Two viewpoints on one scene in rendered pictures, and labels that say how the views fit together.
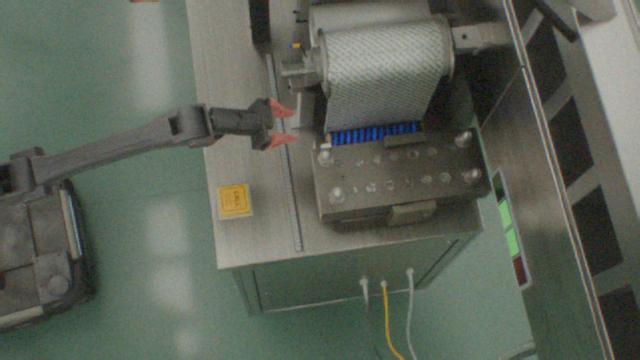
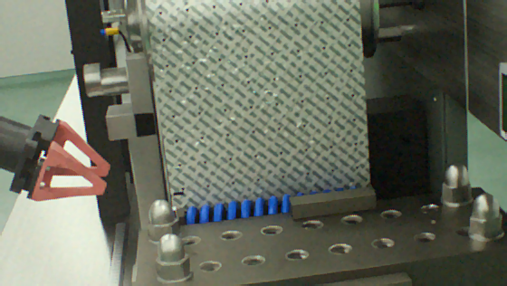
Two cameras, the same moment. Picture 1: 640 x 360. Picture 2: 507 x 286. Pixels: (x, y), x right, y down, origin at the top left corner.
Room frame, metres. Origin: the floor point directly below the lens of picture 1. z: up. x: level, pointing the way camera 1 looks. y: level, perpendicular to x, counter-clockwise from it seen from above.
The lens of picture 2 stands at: (-0.20, -0.29, 1.40)
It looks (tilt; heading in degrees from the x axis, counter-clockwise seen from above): 18 degrees down; 12
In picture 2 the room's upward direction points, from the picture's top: 6 degrees counter-clockwise
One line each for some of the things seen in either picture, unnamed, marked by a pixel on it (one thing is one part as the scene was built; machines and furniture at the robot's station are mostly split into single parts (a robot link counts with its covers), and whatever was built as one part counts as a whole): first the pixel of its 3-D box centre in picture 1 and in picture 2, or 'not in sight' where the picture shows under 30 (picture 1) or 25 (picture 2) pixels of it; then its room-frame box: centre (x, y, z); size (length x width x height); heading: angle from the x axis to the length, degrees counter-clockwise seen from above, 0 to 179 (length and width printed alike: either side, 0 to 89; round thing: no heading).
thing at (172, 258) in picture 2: (337, 194); (172, 255); (0.50, -0.04, 1.05); 0.04 x 0.04 x 0.04
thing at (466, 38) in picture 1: (466, 38); not in sight; (0.80, -0.27, 1.28); 0.06 x 0.05 x 0.02; 106
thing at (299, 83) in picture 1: (301, 93); (138, 172); (0.74, 0.07, 1.05); 0.06 x 0.05 x 0.31; 106
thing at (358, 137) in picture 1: (376, 134); (277, 210); (0.67, -0.12, 1.03); 0.21 x 0.04 x 0.03; 106
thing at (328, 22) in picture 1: (368, 26); not in sight; (0.87, -0.07, 1.17); 0.26 x 0.12 x 0.12; 106
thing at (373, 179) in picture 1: (399, 173); (328, 262); (0.59, -0.18, 1.00); 0.40 x 0.16 x 0.06; 106
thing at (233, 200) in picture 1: (234, 200); not in sight; (0.50, 0.20, 0.91); 0.07 x 0.07 x 0.02; 16
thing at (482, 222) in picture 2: (474, 174); (485, 214); (0.59, -0.35, 1.05); 0.04 x 0.04 x 0.04
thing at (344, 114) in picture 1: (377, 110); (266, 134); (0.69, -0.11, 1.11); 0.23 x 0.01 x 0.18; 106
